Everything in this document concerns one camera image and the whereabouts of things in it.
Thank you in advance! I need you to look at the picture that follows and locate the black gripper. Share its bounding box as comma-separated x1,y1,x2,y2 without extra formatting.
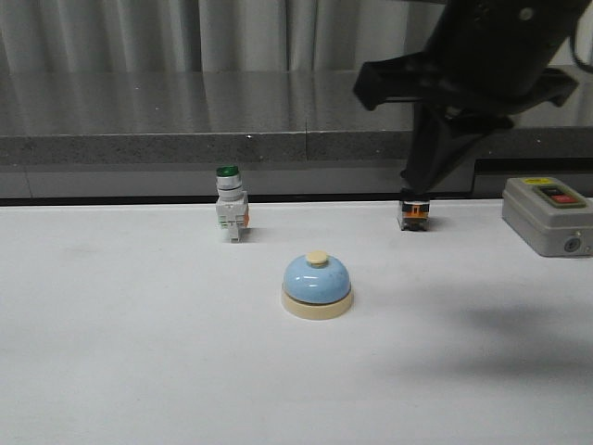
353,1,579,194

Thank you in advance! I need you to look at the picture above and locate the blue and cream call bell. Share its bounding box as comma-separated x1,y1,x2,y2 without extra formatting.
281,250,354,321

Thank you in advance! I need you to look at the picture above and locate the grey stone counter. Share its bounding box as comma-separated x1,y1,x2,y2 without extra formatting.
0,64,593,208

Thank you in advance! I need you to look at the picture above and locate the grey curtain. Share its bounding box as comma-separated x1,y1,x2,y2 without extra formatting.
1,1,443,75

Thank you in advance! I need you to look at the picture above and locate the black selector switch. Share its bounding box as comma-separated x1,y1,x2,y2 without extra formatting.
397,185,430,231

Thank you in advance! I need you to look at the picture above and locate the grey on-off switch box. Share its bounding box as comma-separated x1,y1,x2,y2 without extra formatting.
501,176,592,258

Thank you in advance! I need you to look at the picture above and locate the black cable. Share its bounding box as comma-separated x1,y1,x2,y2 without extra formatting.
568,18,593,71

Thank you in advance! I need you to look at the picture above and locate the green pushbutton switch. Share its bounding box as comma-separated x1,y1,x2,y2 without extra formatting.
216,165,249,242

